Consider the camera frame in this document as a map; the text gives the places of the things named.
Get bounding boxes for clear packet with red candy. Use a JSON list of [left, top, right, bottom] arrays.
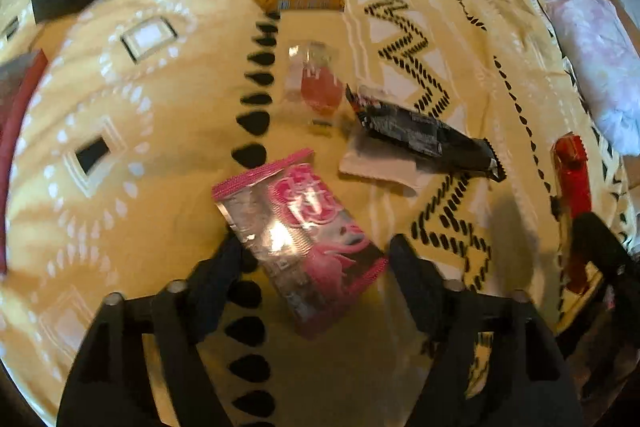
[[285, 41, 346, 130]]

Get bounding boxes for yellow patterned blanket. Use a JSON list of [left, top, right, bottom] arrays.
[[0, 0, 640, 427]]

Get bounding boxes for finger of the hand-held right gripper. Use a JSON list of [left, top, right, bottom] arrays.
[[572, 212, 637, 269]]

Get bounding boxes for white napkin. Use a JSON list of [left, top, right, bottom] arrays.
[[338, 127, 426, 192]]

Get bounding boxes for pink silver packet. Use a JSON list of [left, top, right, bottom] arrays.
[[211, 148, 390, 340]]

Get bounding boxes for long black packet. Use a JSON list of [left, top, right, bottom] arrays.
[[345, 84, 507, 182]]

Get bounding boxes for pink quilt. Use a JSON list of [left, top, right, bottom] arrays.
[[432, 0, 640, 152]]

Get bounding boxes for narrow red packet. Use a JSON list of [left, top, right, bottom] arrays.
[[550, 133, 593, 295]]

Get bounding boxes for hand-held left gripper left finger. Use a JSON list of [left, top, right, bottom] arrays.
[[56, 237, 247, 427]]

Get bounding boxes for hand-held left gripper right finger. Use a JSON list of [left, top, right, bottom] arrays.
[[389, 234, 586, 427]]

